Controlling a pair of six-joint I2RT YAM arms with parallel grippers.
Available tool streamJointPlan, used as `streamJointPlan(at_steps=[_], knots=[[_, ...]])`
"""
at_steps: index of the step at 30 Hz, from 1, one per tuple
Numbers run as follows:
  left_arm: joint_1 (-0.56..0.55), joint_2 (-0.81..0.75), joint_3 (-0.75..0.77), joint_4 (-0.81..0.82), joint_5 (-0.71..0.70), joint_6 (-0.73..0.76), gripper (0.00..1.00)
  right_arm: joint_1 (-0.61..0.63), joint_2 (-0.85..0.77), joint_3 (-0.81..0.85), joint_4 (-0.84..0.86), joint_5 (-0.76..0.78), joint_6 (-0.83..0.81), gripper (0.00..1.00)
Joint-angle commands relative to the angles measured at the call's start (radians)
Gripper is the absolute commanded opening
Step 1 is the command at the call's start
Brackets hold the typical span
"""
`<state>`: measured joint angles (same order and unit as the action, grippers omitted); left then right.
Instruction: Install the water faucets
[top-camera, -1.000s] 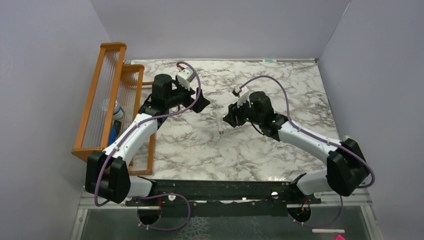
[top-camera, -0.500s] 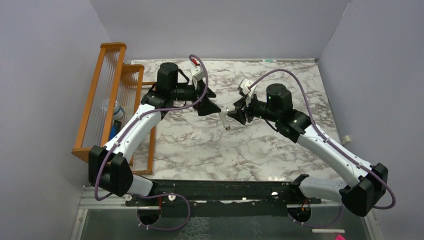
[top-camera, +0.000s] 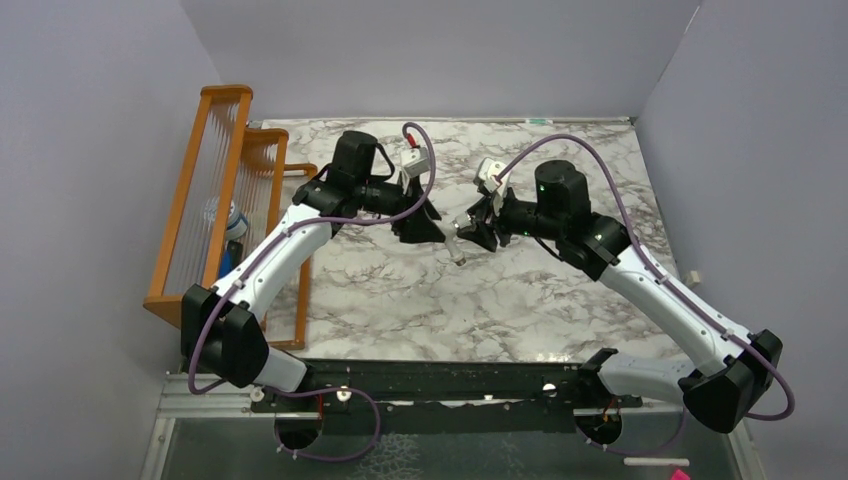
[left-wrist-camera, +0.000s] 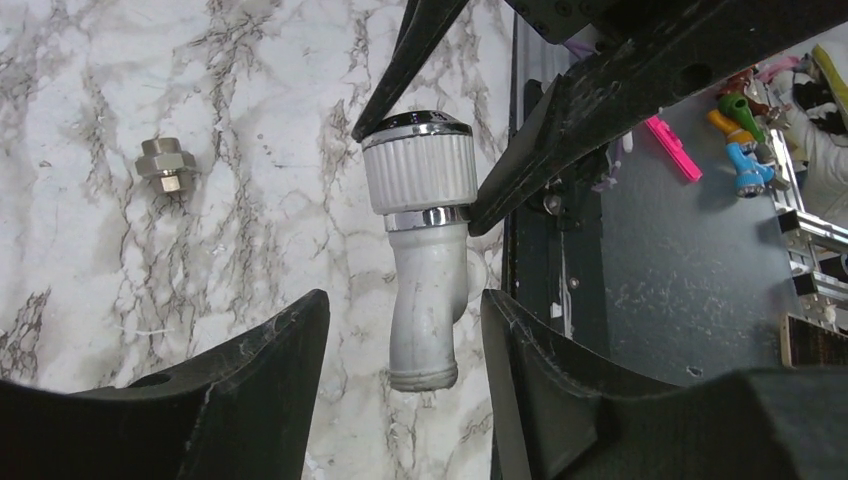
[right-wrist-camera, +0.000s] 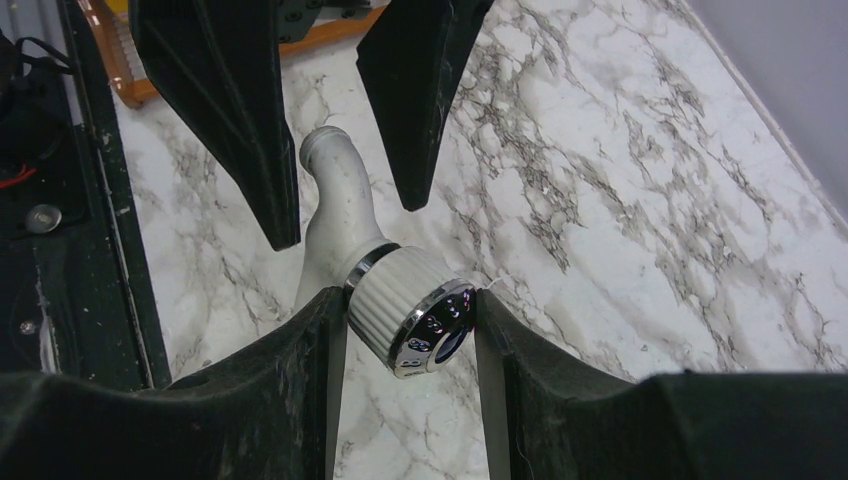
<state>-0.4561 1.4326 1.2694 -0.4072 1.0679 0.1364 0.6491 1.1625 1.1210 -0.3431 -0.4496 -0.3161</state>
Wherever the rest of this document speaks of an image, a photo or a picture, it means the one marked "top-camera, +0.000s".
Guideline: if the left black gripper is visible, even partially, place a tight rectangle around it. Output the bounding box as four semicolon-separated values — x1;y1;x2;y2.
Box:
355;170;446;243

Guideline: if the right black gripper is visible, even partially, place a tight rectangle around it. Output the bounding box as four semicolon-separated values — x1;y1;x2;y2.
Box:
457;185;564;253

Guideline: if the white plastic water faucet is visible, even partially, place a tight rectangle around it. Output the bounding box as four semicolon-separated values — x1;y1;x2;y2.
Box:
438;221;466;267

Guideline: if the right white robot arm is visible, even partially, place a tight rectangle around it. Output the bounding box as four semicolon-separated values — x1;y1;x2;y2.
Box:
456;158;782;433

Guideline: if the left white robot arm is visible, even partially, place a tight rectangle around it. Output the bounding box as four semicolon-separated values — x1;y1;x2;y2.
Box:
180;131;435;411

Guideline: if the orange wooden dish rack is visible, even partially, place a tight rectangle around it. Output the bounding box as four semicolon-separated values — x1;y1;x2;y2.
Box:
143;84;318;327

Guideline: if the white chalk stick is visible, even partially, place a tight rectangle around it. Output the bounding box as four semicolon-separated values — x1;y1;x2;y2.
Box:
623;457;690;468

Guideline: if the pink paper scrap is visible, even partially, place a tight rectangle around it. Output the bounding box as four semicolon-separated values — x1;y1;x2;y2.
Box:
670;469;691;480

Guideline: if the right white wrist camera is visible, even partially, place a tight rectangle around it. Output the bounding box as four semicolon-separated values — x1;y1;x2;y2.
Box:
473;157;511;199

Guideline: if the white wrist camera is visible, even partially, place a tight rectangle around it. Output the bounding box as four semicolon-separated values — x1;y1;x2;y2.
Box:
473;157;511;199
399;146;431;179

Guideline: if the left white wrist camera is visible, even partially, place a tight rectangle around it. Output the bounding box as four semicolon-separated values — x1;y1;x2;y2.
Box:
399;146;431;179

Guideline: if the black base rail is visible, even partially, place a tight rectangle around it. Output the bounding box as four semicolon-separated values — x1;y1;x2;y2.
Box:
251;359;642;435

